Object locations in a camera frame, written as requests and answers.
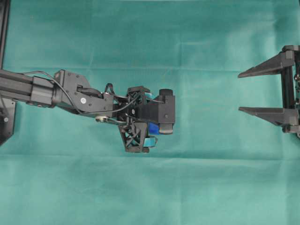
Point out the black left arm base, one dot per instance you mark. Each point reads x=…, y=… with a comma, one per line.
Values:
x=7, y=119

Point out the green table cloth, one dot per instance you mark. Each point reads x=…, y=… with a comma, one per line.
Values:
x=220, y=166

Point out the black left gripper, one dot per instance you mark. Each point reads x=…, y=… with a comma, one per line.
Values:
x=135, y=136

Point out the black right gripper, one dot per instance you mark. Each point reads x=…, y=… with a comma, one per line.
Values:
x=287, y=63

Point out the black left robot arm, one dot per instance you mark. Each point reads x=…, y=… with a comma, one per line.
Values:
x=73, y=93

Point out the black table frame rail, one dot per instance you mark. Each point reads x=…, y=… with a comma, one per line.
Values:
x=4, y=15

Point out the blue block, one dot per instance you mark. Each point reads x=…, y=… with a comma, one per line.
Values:
x=153, y=129

